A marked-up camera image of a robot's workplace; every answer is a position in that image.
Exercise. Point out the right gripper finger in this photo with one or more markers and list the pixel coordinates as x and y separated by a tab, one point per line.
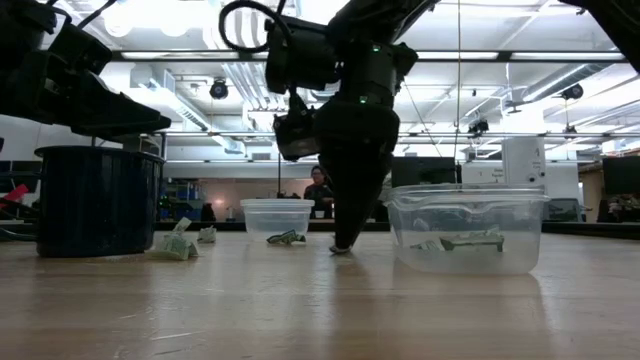
355	200

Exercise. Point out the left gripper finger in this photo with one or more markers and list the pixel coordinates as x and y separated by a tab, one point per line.
125	117

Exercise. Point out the candy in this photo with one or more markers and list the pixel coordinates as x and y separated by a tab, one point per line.
286	237

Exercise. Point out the dark round bin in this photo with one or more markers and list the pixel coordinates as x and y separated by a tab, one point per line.
100	200

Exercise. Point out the rectangular clear plastic container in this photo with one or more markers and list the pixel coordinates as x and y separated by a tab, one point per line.
525	260

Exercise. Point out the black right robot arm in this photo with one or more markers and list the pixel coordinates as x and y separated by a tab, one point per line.
375	65

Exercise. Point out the person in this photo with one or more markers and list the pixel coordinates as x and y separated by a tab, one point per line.
317	192

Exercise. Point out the black monitor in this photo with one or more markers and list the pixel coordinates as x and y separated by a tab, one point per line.
430	172

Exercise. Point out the round clear plastic container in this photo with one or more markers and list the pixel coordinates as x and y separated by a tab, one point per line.
275	215

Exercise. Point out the red object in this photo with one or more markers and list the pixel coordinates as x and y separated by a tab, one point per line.
15	195

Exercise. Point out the white pillar box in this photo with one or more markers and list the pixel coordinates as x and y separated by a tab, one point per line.
522	165

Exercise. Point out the large dark screen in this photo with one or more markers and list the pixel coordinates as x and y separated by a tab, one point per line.
622	175

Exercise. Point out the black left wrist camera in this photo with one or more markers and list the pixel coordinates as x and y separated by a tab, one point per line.
80	47

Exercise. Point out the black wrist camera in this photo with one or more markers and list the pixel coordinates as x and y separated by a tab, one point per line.
80	47
295	135

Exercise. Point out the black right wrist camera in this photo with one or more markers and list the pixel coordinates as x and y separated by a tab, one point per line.
295	135

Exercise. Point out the black low table rail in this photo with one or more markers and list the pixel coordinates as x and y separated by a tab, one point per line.
590	229

